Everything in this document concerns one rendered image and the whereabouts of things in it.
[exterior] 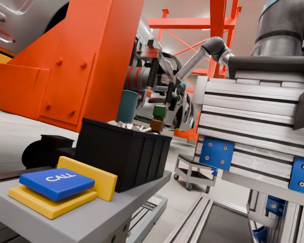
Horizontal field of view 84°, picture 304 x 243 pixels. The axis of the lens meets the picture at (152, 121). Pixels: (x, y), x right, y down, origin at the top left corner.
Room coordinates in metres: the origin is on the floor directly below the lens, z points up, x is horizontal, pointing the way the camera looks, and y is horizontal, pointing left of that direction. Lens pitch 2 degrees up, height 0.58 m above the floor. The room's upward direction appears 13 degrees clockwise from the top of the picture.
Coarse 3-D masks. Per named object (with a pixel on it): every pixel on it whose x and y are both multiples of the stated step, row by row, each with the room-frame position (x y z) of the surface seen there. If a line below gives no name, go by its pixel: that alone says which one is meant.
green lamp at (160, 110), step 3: (156, 105) 0.58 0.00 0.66; (156, 108) 0.58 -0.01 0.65; (159, 108) 0.57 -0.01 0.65; (162, 108) 0.57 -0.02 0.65; (165, 108) 0.57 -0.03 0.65; (153, 111) 0.58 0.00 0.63; (156, 111) 0.57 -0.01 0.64; (159, 111) 0.57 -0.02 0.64; (162, 111) 0.57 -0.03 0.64; (165, 111) 0.58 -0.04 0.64; (153, 114) 0.58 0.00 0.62; (156, 114) 0.57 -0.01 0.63; (159, 114) 0.57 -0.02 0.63; (162, 114) 0.57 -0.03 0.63; (165, 114) 0.59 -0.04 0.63; (162, 117) 0.57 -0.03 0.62; (165, 117) 0.59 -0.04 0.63
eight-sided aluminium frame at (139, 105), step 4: (136, 36) 0.97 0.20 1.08; (140, 36) 1.02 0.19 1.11; (140, 40) 1.03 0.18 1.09; (144, 40) 1.07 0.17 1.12; (144, 44) 1.08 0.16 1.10; (140, 64) 1.21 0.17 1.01; (140, 92) 1.29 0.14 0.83; (144, 92) 1.25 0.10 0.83; (140, 96) 1.29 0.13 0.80; (144, 96) 1.26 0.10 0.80; (140, 100) 1.25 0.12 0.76; (144, 100) 1.26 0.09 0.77; (140, 104) 1.23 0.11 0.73; (136, 108) 1.18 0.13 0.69; (140, 108) 1.24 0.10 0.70; (136, 112) 1.19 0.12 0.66; (116, 116) 0.98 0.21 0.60
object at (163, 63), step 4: (148, 40) 0.78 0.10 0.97; (152, 40) 0.77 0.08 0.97; (148, 44) 0.77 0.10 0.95; (152, 44) 0.77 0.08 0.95; (156, 44) 0.80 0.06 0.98; (164, 60) 0.94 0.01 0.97; (160, 64) 0.97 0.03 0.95; (164, 64) 0.96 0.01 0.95; (164, 68) 1.02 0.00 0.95; (168, 68) 1.04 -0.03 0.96; (168, 72) 1.07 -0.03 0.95; (172, 72) 1.13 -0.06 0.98
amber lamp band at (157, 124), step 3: (153, 120) 0.58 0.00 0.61; (156, 120) 0.57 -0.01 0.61; (159, 120) 0.57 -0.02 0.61; (150, 123) 0.58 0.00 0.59; (153, 123) 0.57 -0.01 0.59; (156, 123) 0.57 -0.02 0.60; (159, 123) 0.57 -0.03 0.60; (162, 123) 0.58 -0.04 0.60; (150, 126) 0.58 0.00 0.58; (153, 126) 0.57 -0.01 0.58; (156, 126) 0.57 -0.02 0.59; (159, 126) 0.57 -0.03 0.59; (162, 126) 0.58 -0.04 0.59; (153, 129) 0.57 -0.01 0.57; (156, 129) 0.57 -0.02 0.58; (159, 129) 0.57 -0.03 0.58; (162, 129) 0.59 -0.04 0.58
